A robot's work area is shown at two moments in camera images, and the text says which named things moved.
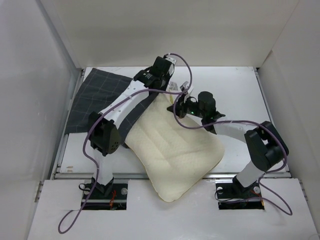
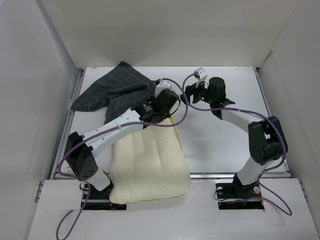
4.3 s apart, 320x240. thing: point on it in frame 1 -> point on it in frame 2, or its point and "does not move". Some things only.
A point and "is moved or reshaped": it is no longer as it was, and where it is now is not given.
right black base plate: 230,196 does not move
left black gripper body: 165,80 -> 164,116
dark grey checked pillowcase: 99,87 is moved or reshaped
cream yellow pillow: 177,154 -> 150,165
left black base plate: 117,200 does not move
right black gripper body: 189,108 -> 199,93
